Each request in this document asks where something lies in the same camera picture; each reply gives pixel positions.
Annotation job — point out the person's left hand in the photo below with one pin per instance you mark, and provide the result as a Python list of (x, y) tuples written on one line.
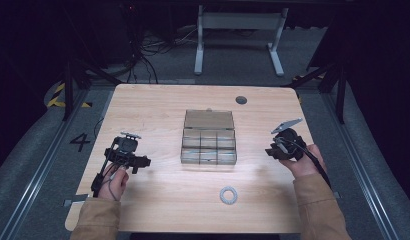
[(114, 183)]

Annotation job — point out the white metal desk frame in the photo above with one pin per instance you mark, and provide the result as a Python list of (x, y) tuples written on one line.
[(239, 20)]

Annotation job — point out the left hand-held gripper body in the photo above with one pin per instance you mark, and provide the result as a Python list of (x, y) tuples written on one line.
[(125, 146)]

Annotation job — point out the round grey table grommet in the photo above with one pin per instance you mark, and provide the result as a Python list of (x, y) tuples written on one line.
[(241, 100)]

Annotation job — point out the yellow black hazard tape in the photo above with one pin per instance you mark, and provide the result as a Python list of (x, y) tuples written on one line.
[(56, 96)]

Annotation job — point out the clear plastic compartment box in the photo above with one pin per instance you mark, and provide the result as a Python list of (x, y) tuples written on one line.
[(209, 143)]

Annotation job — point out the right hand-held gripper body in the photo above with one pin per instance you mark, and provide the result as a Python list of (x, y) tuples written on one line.
[(289, 141)]

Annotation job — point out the person's right hand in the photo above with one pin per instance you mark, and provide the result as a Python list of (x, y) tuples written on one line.
[(304, 166)]

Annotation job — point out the grey metal table bracket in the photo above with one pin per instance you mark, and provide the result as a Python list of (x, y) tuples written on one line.
[(74, 201)]

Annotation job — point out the black metal stand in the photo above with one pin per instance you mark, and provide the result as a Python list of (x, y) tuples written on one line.
[(341, 96), (68, 90)]

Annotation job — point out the aluminium floor rail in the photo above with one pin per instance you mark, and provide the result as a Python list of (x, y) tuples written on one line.
[(43, 166), (359, 166)]

